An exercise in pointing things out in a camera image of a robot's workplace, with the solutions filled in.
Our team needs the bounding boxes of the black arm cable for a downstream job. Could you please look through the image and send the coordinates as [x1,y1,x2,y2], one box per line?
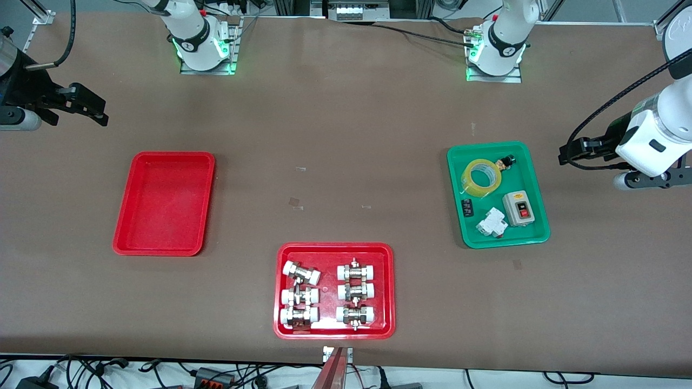
[568,49,692,171]
[24,0,77,71]

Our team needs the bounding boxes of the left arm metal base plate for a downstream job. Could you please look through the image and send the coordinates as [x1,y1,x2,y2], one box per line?
[466,27,523,83]

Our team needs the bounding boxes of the black floor cable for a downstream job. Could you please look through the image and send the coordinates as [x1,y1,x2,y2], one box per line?
[54,354,130,381]
[542,371,596,385]

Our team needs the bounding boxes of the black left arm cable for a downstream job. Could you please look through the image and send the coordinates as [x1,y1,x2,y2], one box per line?
[568,49,692,171]

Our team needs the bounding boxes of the yellow clear tape roll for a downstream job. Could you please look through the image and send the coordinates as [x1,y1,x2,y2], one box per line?
[461,159,503,196]

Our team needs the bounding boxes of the black orange power adapter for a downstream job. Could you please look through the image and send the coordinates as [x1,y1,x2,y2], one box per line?
[194,367,237,387]

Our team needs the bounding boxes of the green plastic tray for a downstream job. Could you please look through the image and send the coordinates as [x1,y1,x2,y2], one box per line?
[447,141,551,249]

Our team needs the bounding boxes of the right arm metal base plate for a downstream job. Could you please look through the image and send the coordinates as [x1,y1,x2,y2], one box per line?
[180,16,242,75]

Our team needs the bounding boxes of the red tray holding fittings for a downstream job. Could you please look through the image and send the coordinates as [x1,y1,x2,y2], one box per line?
[273,243,396,340]

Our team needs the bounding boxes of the grey power strip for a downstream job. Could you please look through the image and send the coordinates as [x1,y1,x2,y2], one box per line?
[324,0,391,21]

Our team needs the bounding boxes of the empty-type red plastic tray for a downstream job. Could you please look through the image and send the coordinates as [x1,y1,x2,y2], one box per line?
[112,152,216,257]

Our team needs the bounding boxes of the red metal bar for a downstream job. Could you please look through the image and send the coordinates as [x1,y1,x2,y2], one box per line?
[311,347,352,389]

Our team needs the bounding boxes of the tilted white metal pipe fitting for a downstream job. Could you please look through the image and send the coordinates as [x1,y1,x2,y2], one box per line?
[283,261,321,285]

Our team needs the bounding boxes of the grey switch box red button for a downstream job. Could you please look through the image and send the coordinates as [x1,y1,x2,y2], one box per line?
[502,192,536,227]

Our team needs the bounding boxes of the aluminium frame profile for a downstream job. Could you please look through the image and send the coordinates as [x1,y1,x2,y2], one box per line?
[653,0,692,39]
[21,0,56,25]

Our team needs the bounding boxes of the white circuit breaker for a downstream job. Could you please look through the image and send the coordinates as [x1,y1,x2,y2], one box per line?
[476,208,509,238]

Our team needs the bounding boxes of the long black table cable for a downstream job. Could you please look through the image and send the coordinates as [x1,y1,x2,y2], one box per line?
[372,23,479,48]

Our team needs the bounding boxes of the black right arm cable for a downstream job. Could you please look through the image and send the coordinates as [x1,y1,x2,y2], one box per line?
[24,0,77,71]

